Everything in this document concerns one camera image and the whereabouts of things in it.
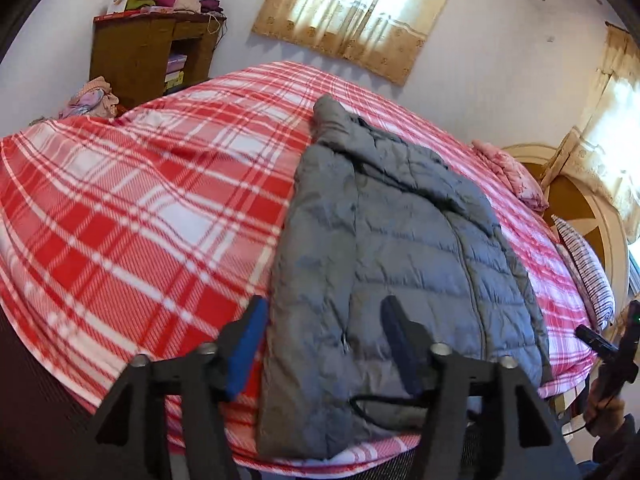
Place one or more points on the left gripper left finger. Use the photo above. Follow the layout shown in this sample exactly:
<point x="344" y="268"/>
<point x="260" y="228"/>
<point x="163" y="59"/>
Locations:
<point x="127" y="438"/>

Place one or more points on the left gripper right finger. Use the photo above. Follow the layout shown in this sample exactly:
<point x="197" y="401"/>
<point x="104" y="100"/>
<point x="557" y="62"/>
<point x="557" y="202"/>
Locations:
<point x="484" y="420"/>

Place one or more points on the grey puffer jacket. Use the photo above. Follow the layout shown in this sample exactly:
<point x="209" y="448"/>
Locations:
<point x="372" y="216"/>

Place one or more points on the clothes pile on floor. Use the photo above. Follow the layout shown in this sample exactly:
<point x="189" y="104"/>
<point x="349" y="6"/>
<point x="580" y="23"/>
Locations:
<point x="95" y="99"/>

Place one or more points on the red plaid bed sheet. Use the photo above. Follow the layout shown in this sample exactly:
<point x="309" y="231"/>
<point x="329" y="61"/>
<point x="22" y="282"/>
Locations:
<point x="148" y="232"/>

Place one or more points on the striped pillow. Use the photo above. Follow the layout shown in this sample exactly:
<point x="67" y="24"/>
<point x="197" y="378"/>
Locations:
<point x="591" y="273"/>

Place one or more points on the cream wooden headboard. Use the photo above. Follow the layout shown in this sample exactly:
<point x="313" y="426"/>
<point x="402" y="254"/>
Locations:
<point x="598" y="222"/>

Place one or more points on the pink floral folded blanket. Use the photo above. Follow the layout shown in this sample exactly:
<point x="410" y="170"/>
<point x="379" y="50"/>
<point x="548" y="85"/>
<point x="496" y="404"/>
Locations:
<point x="513" y="175"/>

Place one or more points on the boxes under desk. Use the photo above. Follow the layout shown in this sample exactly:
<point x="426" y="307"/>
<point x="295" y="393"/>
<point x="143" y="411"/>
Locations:
<point x="174" y="71"/>

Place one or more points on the beige side window curtain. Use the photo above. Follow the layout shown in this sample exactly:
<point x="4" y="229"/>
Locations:
<point x="602" y="150"/>

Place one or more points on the brown wooden desk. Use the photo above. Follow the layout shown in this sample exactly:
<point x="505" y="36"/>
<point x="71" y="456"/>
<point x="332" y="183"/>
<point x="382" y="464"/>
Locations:
<point x="131" y="51"/>

